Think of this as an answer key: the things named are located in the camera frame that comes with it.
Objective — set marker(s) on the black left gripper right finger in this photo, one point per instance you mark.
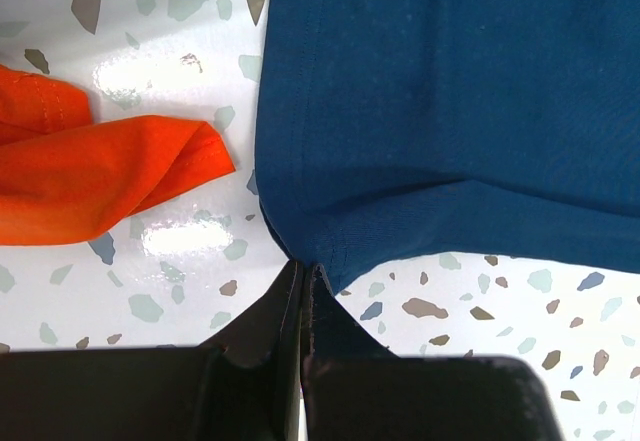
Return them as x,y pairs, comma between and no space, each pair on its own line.
356,389

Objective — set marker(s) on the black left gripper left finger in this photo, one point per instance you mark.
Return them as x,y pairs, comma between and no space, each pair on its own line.
240,384

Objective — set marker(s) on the blue t-shirt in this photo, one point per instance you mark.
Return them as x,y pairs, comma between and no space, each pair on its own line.
389,129

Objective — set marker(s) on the orange t-shirt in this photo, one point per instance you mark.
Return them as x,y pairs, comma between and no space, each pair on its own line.
67,179

